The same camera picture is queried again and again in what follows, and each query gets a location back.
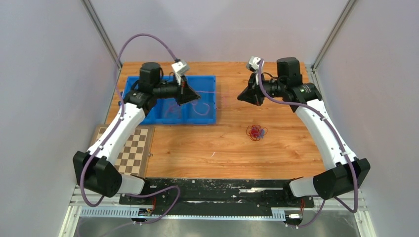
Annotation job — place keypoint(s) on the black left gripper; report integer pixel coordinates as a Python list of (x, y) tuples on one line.
[(184, 93)]

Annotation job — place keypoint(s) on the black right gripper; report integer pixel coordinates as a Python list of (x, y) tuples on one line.
[(252, 94)]

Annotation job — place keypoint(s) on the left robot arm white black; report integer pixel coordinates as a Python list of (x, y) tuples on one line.
[(95, 168)]

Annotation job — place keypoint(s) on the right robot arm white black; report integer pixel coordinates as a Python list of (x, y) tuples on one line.
[(345, 172)]

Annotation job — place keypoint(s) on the blue three-compartment plastic bin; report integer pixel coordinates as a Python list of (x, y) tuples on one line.
[(197, 112)]

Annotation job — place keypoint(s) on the wooden chessboard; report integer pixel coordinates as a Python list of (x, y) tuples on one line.
[(134, 156)]

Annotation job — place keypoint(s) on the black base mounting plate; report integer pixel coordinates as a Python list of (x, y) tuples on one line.
[(219, 196)]

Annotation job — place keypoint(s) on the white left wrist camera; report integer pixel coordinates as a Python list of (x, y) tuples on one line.
[(179, 68)]

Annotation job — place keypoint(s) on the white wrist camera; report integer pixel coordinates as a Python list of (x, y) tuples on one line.
[(179, 68), (255, 64)]

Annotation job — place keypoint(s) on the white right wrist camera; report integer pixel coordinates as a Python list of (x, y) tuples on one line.
[(255, 64)]

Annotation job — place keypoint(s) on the left aluminium corner post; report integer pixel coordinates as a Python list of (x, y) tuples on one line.
[(89, 7)]

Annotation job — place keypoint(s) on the aluminium corner post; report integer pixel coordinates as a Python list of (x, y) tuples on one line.
[(89, 7), (333, 33)]

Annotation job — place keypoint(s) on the right aluminium corner post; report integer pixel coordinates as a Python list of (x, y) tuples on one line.
[(333, 33)]

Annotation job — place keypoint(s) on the aluminium frame rail front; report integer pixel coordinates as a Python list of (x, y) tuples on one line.
[(314, 203)]

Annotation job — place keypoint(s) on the white slotted cable duct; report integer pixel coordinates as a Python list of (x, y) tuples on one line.
[(137, 213)]

